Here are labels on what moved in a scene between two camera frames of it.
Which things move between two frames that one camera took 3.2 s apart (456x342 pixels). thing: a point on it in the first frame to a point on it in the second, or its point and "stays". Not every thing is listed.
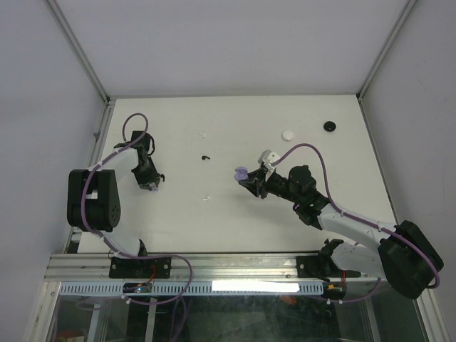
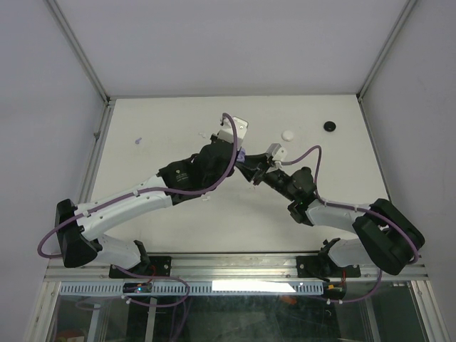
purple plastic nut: [241, 173] to [241, 157]
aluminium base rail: [201, 268] stays
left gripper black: [143, 181] to [232, 171]
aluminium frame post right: [399, 24] stays
